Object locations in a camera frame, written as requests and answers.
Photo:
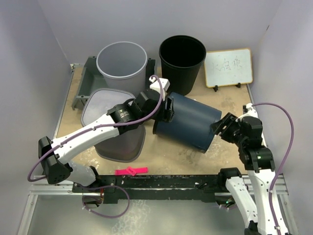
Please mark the small whiteboard on stand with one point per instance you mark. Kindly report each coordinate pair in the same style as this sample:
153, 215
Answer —
228, 68

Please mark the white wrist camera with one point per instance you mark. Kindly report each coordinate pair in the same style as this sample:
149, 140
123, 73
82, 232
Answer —
158, 84
250, 110

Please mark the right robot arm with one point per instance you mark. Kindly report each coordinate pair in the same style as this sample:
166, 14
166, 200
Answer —
261, 212

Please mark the pink plastic clip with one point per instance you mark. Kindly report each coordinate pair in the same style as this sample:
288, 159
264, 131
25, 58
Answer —
131, 171

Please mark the black round bin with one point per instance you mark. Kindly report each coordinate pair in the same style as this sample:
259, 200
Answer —
181, 58

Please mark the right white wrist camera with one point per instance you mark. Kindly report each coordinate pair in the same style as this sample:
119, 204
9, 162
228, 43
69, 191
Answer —
250, 110

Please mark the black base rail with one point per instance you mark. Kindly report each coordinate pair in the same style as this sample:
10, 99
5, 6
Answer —
205, 188

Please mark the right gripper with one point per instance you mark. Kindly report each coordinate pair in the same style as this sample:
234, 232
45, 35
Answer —
229, 120

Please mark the grey plastic crate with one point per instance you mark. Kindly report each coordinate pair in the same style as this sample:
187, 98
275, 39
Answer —
93, 80

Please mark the light grey round bin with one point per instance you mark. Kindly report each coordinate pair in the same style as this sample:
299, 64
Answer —
123, 66

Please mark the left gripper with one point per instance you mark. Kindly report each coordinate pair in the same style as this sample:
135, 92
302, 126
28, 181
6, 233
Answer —
166, 115

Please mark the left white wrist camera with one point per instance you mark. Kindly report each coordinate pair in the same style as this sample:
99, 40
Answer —
158, 84

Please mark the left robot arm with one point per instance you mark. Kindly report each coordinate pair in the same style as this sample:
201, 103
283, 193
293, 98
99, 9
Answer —
56, 155

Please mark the dark blue round bin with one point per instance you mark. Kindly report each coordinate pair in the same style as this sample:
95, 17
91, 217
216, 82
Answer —
190, 124

